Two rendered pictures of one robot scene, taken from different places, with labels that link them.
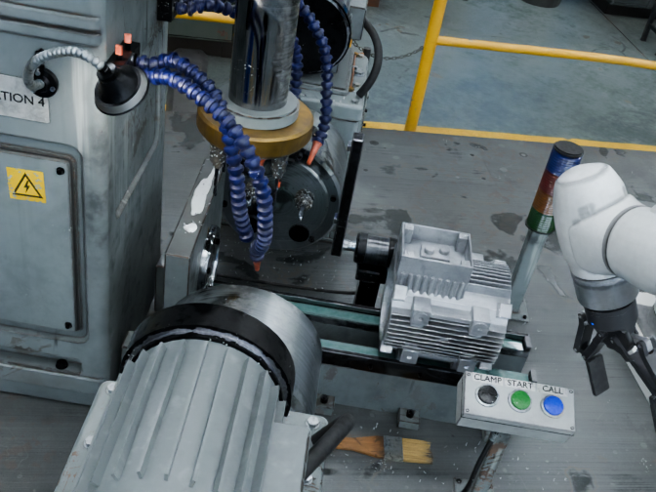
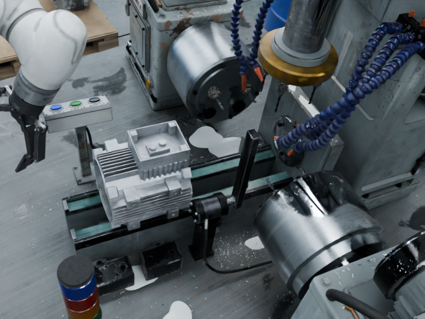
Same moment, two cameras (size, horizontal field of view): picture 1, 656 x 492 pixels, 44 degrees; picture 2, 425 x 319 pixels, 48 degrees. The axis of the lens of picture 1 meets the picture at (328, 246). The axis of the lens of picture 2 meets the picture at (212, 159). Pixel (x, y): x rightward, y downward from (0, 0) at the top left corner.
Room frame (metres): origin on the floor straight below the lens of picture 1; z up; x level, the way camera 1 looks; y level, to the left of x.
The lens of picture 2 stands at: (1.83, -0.43, 1.95)
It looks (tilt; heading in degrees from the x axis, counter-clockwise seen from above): 49 degrees down; 150
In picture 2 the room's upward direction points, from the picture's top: 10 degrees clockwise
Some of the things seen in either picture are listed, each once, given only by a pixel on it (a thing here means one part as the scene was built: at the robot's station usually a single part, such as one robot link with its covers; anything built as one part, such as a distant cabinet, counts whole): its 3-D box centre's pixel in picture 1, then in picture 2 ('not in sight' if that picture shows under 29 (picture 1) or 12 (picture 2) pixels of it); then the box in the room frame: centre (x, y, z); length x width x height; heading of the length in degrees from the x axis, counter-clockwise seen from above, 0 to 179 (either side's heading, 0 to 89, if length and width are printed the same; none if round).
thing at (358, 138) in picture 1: (348, 196); (243, 172); (1.26, -0.02, 1.12); 0.04 x 0.03 x 0.26; 91
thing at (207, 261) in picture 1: (210, 266); (286, 141); (1.12, 0.20, 1.01); 0.15 x 0.02 x 0.15; 1
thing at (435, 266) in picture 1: (431, 261); (158, 150); (1.13, -0.18, 1.11); 0.12 x 0.11 x 0.07; 91
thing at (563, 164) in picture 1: (564, 160); (77, 278); (1.43, -0.43, 1.19); 0.06 x 0.06 x 0.04
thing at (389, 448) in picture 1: (376, 446); not in sight; (0.97, -0.15, 0.80); 0.21 x 0.05 x 0.01; 96
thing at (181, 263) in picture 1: (173, 278); (301, 146); (1.12, 0.26, 0.97); 0.30 x 0.11 x 0.34; 1
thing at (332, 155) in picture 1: (286, 169); (325, 244); (1.45, 0.12, 1.04); 0.41 x 0.25 x 0.25; 1
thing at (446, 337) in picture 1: (442, 306); (141, 179); (1.13, -0.22, 1.01); 0.20 x 0.19 x 0.19; 91
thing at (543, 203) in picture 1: (550, 198); (82, 301); (1.43, -0.43, 1.10); 0.06 x 0.06 x 0.04
